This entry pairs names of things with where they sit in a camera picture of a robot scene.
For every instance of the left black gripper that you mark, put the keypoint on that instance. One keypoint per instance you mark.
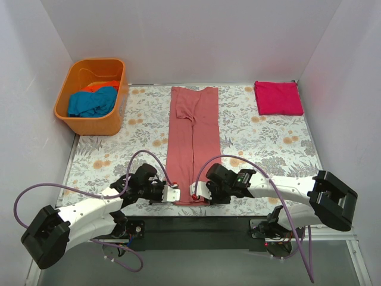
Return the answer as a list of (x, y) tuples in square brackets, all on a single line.
[(159, 193)]

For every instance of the dusty pink t shirt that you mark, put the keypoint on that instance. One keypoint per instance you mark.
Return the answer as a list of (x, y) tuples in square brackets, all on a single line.
[(193, 138)]

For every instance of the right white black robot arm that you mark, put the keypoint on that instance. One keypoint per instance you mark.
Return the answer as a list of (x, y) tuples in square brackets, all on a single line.
[(322, 199)]

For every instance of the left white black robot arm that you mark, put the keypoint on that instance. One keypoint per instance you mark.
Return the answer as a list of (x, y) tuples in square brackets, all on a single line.
[(54, 231)]

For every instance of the folded magenta t shirt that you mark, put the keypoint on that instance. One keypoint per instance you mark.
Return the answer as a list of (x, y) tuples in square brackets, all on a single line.
[(278, 98)]

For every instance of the blue t shirt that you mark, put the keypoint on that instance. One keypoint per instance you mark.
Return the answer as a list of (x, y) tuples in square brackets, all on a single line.
[(92, 104)]

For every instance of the orange t shirt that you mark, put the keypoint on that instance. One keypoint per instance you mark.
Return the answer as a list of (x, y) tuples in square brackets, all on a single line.
[(98, 85)]

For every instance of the orange plastic basket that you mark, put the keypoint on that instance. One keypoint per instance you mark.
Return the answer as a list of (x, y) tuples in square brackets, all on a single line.
[(82, 74)]

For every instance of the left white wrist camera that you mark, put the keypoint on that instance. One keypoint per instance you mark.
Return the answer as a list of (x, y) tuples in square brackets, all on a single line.
[(171, 193)]

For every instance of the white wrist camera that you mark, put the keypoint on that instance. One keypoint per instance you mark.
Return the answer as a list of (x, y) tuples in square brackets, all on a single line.
[(171, 193), (200, 190)]

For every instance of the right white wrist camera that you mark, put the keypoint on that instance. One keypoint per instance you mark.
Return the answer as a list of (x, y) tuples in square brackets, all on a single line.
[(200, 190)]

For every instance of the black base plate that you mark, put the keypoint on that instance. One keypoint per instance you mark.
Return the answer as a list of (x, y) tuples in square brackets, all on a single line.
[(200, 233)]

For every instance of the aluminium frame rail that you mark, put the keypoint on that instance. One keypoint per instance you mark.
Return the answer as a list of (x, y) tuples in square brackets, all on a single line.
[(323, 233)]

